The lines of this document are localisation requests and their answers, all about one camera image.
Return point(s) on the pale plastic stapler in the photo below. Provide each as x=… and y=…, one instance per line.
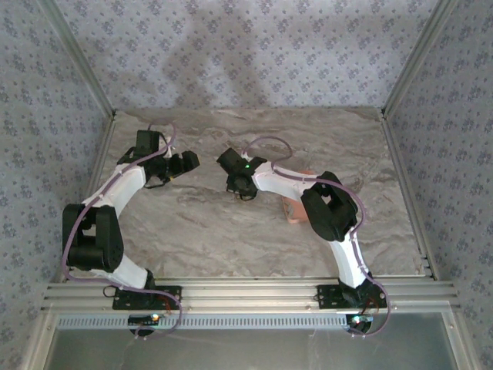
x=294, y=214

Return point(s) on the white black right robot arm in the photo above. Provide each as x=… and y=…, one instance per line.
x=335, y=216

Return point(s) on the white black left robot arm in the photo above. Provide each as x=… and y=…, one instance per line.
x=96, y=239

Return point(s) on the small controller board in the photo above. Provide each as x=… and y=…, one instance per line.
x=360, y=320
x=144, y=319

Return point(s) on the grey metal sheet panel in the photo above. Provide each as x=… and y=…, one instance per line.
x=250, y=350

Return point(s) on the aluminium mounting rail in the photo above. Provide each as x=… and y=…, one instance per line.
x=250, y=293

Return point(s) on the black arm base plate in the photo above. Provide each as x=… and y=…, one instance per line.
x=169, y=296
x=327, y=297

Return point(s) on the aluminium frame post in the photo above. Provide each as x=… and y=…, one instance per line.
x=77, y=61
x=416, y=61

